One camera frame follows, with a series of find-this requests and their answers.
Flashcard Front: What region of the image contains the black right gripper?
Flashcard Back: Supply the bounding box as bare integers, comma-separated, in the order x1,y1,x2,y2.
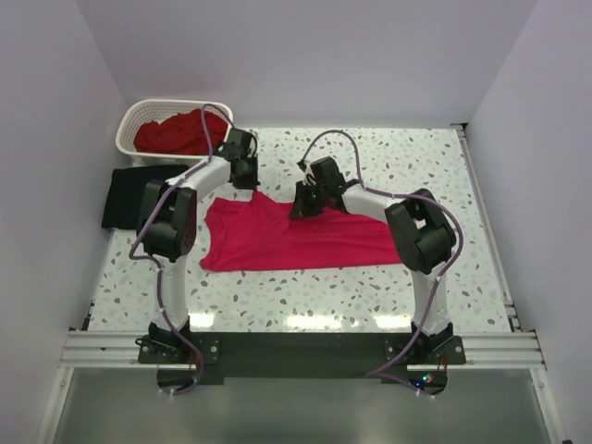
290,180,328,219

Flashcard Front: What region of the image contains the pink t shirt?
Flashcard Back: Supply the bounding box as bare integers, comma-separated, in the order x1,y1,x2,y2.
200,191,401,272

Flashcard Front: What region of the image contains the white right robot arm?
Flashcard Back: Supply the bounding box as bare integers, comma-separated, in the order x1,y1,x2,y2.
290,156,457,364

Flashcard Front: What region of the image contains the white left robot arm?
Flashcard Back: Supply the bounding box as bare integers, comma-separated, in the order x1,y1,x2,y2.
129,128,259,363

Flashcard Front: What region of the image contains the dark red t shirt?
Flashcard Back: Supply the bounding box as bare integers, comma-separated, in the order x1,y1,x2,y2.
133,109,209,156

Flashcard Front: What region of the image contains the white plastic laundry basket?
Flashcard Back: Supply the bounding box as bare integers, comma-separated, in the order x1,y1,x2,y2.
116,99,233,166

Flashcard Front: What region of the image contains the black folded t shirt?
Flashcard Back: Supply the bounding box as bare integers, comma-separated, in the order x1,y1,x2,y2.
101,165,189,230

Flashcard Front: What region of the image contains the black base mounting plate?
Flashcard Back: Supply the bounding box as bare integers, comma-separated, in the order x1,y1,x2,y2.
135,331,467,391

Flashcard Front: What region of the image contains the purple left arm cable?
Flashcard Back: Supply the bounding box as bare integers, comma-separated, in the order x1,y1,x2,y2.
128,102,235,397

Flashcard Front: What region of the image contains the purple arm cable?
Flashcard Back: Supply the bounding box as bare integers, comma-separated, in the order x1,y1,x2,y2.
128,102,235,397
297,129,463,389

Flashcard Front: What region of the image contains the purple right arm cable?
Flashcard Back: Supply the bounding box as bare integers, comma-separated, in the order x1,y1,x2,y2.
297,129,463,389

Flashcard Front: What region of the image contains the aluminium table edge rail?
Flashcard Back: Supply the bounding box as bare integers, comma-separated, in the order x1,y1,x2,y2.
450,123,571,443

